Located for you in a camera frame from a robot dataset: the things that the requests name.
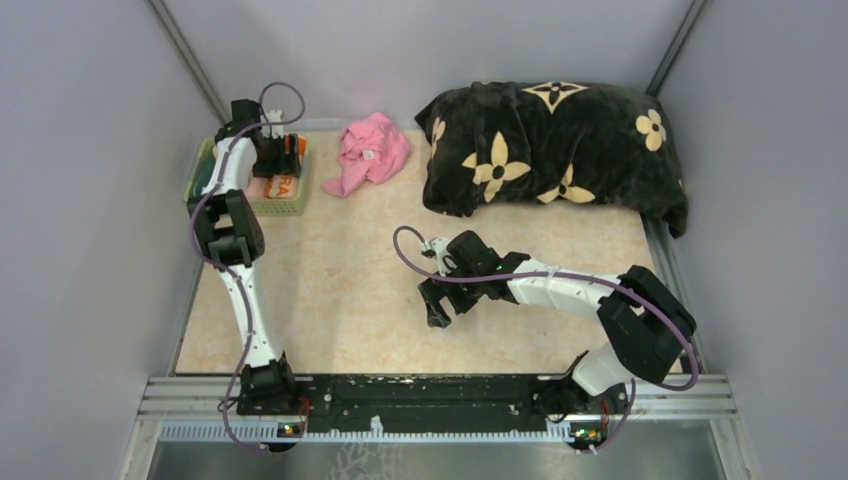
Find rolled peach towel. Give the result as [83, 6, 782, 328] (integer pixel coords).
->
[245, 176, 268, 198]

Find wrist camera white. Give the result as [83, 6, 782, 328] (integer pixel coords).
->
[421, 237, 450, 263]
[263, 109, 285, 139]

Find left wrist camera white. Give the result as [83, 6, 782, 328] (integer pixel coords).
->
[263, 109, 285, 139]

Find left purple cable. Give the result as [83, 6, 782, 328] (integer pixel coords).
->
[190, 81, 307, 455]

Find orange peach towel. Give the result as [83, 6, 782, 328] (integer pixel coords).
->
[263, 134, 306, 199]

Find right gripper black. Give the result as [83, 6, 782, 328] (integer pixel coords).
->
[418, 260, 484, 327]

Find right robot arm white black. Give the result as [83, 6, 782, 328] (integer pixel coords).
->
[418, 231, 697, 415]

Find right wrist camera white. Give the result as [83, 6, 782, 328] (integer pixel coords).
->
[421, 237, 450, 263]

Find rolled dark green towel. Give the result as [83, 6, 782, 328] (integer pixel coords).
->
[183, 174, 208, 203]

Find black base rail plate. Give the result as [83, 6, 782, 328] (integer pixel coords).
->
[238, 372, 631, 439]

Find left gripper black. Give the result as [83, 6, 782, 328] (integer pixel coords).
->
[253, 132, 303, 179]

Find black floral pillow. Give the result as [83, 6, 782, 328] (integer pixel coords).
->
[415, 81, 689, 238]

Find green plastic basket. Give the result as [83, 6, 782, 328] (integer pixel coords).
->
[189, 136, 311, 216]

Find pink towel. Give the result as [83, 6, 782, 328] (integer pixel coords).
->
[322, 112, 411, 198]

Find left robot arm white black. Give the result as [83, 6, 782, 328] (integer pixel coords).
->
[187, 99, 300, 415]

